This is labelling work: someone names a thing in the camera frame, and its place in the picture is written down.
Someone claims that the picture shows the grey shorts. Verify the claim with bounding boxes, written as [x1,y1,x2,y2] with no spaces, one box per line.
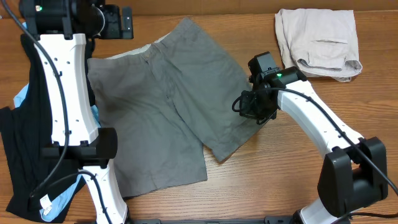
[88,19,260,198]

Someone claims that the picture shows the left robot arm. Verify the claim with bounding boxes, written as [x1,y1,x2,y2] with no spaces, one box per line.
[19,0,134,223]

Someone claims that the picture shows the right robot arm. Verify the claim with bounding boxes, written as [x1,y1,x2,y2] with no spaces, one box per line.
[233,67,388,223]

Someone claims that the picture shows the folded beige shorts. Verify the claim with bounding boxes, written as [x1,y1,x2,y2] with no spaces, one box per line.
[275,9,363,82]

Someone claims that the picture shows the black garment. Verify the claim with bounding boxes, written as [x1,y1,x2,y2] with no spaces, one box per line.
[0,33,97,223]

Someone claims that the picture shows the light blue garment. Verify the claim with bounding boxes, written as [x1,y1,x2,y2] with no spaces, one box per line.
[12,21,101,223]

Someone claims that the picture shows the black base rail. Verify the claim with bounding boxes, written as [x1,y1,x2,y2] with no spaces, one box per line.
[126,216,303,224]

